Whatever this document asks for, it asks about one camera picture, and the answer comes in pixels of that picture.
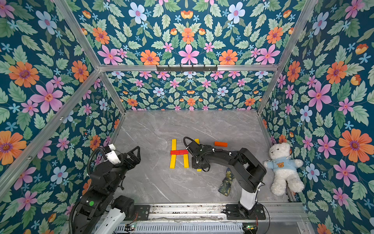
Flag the camouflage cloth pouch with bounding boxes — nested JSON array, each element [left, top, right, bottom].
[[218, 168, 235, 197]]

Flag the small red block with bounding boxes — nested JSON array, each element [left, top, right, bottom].
[[179, 150, 189, 155]]

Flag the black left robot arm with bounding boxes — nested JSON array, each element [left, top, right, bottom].
[[69, 144, 141, 234]]

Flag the yellow block of h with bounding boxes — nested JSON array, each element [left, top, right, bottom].
[[171, 139, 177, 151]]

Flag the white teddy bear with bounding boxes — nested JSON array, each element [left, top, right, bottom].
[[264, 143, 305, 196]]

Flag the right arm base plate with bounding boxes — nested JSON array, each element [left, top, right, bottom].
[[221, 203, 266, 220]]

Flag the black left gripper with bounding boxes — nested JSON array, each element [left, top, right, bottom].
[[106, 146, 140, 193]]

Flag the aluminium front rail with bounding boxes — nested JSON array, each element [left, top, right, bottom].
[[70, 202, 310, 223]]

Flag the orange block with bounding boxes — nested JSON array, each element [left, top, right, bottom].
[[214, 141, 228, 147]]

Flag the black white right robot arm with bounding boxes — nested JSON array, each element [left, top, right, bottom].
[[183, 136, 266, 218]]

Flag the black hook rail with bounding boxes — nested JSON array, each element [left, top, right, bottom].
[[156, 65, 218, 73]]

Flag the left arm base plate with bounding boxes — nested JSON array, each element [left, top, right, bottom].
[[128, 204, 151, 221]]

